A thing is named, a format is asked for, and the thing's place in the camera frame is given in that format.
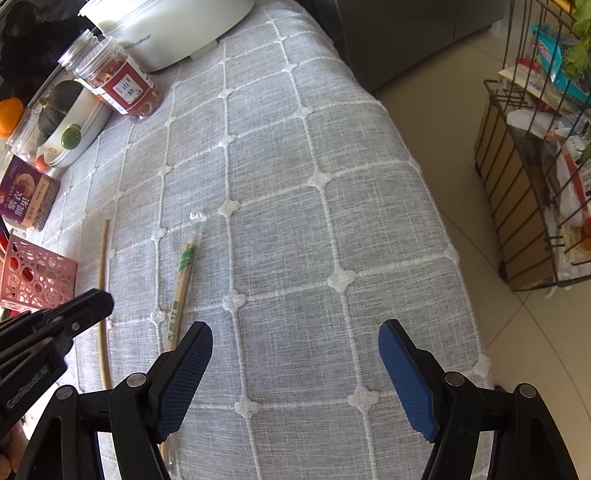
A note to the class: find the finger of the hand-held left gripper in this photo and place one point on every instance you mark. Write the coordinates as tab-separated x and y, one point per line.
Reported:
87	307
41	346

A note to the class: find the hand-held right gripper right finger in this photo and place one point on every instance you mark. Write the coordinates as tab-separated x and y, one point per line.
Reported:
406	378

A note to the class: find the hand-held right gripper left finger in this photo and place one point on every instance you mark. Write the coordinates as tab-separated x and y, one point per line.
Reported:
182	387

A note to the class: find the bamboo chopstick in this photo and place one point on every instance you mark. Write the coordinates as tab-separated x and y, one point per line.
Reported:
104	277

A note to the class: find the pink perforated utensil holder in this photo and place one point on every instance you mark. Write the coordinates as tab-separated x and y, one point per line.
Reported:
41	277

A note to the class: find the plastic-wrapped bamboo chopsticks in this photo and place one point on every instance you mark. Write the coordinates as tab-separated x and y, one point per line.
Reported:
184	272

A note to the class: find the person's left hand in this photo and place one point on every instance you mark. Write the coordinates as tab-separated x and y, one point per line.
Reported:
4	466

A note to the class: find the purple label nut jar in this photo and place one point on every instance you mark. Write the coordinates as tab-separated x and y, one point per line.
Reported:
23	194

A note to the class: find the small orange tangerine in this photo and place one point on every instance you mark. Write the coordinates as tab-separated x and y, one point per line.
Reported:
40	162

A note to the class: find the white pot with green knob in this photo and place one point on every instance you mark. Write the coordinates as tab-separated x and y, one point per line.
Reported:
87	124

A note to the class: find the clear plastic jar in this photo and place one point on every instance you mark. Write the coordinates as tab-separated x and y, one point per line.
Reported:
25	134

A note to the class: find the grey checked tablecloth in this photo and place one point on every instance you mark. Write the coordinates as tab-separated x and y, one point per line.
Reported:
300	207

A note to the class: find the green pumpkin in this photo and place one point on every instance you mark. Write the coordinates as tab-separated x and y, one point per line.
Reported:
60	106

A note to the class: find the brown cardboard sheet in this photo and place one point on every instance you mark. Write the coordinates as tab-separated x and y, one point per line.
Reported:
512	194

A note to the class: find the red label dried fruit jar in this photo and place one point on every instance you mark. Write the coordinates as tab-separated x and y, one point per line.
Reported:
124	90

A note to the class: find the white plastic bag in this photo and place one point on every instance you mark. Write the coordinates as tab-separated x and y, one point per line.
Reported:
570	184

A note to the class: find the clear dried fruit jar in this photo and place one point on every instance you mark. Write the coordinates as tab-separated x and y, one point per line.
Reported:
76	48

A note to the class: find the black glass appliance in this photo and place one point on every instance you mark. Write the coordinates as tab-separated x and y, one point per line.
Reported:
27	41

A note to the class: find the white kitchen appliance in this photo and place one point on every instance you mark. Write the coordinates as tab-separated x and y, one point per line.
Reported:
184	32

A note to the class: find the grey cabinet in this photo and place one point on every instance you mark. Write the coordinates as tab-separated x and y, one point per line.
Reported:
406	37

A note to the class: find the blue snack packet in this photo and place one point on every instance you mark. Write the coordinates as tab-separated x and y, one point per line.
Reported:
554	60

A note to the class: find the green leafy vegetable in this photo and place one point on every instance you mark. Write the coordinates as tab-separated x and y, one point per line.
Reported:
579	60

